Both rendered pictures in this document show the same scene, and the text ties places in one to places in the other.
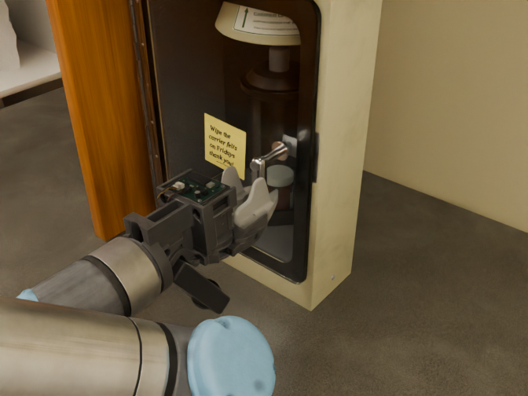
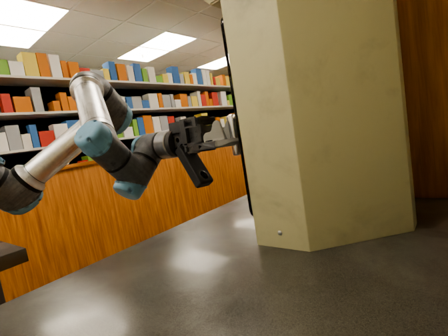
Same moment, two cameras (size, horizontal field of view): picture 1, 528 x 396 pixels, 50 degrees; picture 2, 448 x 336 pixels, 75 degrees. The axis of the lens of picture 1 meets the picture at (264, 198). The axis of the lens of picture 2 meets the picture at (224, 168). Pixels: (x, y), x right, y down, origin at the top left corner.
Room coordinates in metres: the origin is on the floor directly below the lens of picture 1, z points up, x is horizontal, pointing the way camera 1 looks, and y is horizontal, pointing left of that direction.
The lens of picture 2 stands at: (0.56, -0.63, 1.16)
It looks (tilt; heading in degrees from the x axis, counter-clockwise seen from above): 6 degrees down; 91
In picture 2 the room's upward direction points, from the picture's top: 9 degrees counter-clockwise
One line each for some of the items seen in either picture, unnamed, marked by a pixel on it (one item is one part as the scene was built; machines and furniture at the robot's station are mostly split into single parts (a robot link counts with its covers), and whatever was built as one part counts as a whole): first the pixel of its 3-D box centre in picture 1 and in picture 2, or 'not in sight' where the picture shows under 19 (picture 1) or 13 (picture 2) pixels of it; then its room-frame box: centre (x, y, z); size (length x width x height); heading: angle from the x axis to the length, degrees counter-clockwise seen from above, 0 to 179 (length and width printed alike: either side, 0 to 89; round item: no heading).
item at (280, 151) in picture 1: (267, 181); (240, 133); (0.60, 0.00, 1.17); 0.05 x 0.03 x 0.10; 140
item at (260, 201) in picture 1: (258, 198); (219, 133); (0.55, 0.01, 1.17); 0.09 x 0.03 x 0.06; 137
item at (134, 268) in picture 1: (122, 275); (171, 143); (0.42, 0.14, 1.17); 0.08 x 0.05 x 0.08; 51
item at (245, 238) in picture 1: (236, 232); (204, 146); (0.51, 0.03, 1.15); 0.09 x 0.05 x 0.02; 137
